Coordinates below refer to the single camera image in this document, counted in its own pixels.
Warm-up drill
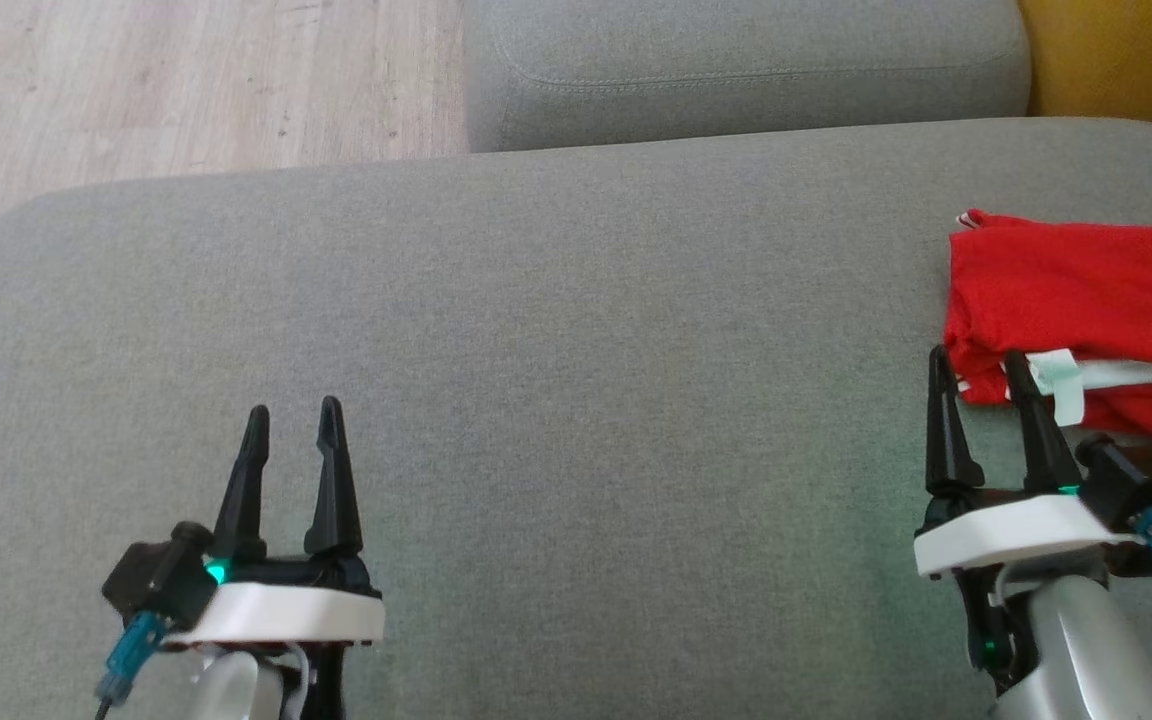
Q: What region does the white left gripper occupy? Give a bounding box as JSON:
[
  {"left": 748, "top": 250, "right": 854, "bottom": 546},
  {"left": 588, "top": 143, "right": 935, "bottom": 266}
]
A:
[{"left": 164, "top": 395, "right": 386, "bottom": 720}]

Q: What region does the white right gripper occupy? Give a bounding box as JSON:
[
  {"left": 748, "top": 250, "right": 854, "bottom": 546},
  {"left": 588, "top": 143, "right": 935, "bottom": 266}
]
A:
[{"left": 914, "top": 344, "right": 1143, "bottom": 697}]

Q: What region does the red jersey with black number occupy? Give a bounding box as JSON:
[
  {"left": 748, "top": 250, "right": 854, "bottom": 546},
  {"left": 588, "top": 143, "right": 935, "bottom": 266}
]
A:
[{"left": 942, "top": 208, "right": 1152, "bottom": 427}]

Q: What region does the large grey sofa seat cushion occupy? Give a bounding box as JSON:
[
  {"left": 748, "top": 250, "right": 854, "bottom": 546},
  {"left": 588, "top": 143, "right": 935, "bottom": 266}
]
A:
[{"left": 0, "top": 116, "right": 1152, "bottom": 720}]

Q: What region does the long yellow sofa backrest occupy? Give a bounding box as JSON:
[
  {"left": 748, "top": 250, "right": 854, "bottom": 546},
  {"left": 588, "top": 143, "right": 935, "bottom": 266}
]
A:
[{"left": 1017, "top": 0, "right": 1152, "bottom": 147}]

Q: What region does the left camera cable teal plug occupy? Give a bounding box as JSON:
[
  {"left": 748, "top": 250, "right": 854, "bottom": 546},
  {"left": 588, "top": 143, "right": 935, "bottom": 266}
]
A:
[{"left": 94, "top": 612, "right": 171, "bottom": 720}]

